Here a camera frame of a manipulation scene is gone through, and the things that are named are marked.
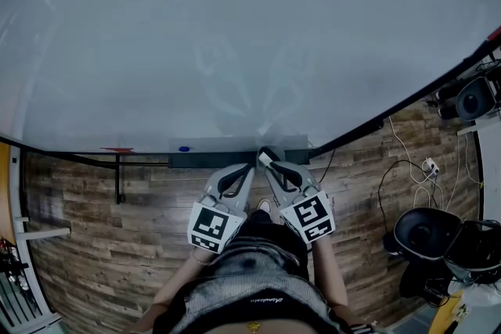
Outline black round stool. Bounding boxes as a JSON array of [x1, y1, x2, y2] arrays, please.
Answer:
[[398, 269, 451, 306]]

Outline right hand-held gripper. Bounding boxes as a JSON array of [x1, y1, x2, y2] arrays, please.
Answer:
[[255, 146, 337, 245]]

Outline person's black trousers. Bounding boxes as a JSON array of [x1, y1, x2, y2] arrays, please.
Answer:
[[225, 209, 312, 281]]

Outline long white cable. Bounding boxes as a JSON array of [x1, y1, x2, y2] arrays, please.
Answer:
[[387, 116, 483, 210]]

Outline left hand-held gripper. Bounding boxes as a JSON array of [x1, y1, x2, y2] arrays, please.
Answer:
[[186, 163, 256, 256]]

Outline thin black cable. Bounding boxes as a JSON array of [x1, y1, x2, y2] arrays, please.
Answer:
[[315, 148, 336, 185]]

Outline long black cable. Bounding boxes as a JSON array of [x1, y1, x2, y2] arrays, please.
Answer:
[[377, 159, 440, 240]]

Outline person's grey knit garment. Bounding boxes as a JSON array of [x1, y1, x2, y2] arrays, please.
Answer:
[[183, 242, 333, 329]]

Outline person's left forearm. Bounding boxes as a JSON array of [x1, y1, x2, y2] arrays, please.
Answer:
[[151, 246, 220, 320]]

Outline large white whiteboard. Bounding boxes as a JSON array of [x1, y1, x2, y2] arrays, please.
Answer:
[[0, 0, 501, 169]]

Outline person's right forearm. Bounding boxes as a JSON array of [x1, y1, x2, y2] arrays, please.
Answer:
[[311, 238, 352, 312]]

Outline wooden table white frame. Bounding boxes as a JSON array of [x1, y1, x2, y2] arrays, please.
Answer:
[[0, 140, 72, 325]]

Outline round wooden table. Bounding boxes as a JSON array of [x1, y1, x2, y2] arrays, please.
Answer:
[[428, 289, 470, 334]]

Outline person's black top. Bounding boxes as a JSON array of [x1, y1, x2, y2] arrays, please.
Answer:
[[152, 291, 377, 334]]

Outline small floral ornament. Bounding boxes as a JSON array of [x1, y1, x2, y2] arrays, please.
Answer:
[[453, 303, 471, 322]]

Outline white power strip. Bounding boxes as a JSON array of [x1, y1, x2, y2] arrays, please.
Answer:
[[421, 156, 441, 175]]

